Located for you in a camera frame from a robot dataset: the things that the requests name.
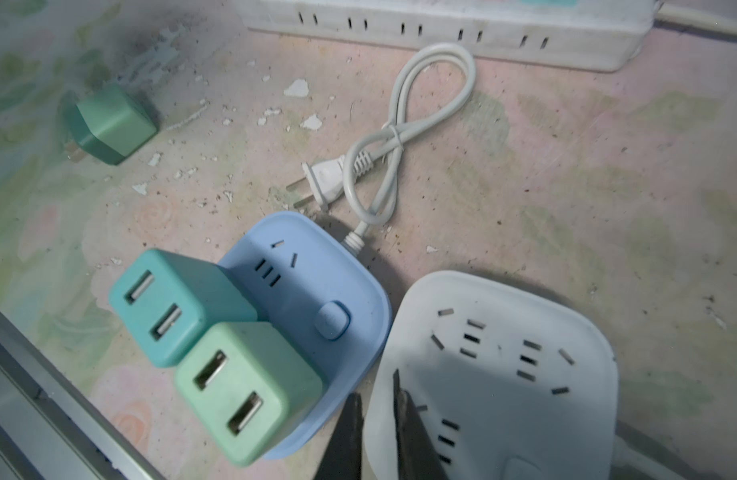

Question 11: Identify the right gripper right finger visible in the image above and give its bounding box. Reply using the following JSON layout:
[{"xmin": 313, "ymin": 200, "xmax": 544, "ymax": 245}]
[{"xmin": 393, "ymin": 370, "xmax": 448, "ymax": 480}]

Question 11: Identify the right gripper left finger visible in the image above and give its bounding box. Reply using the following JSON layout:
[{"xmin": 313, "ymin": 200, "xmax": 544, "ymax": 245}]
[{"xmin": 314, "ymin": 392, "xmax": 364, "ymax": 480}]

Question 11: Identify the green plug adapter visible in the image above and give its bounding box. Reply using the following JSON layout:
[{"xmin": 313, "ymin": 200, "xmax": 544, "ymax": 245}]
[
  {"xmin": 174, "ymin": 322, "xmax": 324, "ymax": 467},
  {"xmin": 62, "ymin": 85, "xmax": 158, "ymax": 166}
]

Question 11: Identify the teal plug adapter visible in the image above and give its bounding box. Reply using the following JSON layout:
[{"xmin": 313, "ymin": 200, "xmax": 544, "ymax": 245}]
[{"xmin": 108, "ymin": 248, "xmax": 266, "ymax": 368}]

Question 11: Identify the white square power socket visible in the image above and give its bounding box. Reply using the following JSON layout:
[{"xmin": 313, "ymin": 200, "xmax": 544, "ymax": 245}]
[{"xmin": 364, "ymin": 271, "xmax": 619, "ymax": 479}]

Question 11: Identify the blue square power socket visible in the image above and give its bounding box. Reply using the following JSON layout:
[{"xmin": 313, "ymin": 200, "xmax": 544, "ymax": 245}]
[{"xmin": 218, "ymin": 212, "xmax": 393, "ymax": 459}]

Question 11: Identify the white long power strip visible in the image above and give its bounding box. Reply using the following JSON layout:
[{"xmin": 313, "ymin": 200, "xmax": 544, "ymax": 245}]
[{"xmin": 234, "ymin": 0, "xmax": 656, "ymax": 72}]

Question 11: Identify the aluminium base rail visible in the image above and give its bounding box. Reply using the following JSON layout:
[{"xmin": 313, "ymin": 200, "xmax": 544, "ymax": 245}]
[{"xmin": 0, "ymin": 313, "xmax": 162, "ymax": 479}]

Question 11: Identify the white bundled cable with plug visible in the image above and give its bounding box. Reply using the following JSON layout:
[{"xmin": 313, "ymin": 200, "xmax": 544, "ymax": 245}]
[{"xmin": 285, "ymin": 41, "xmax": 478, "ymax": 253}]

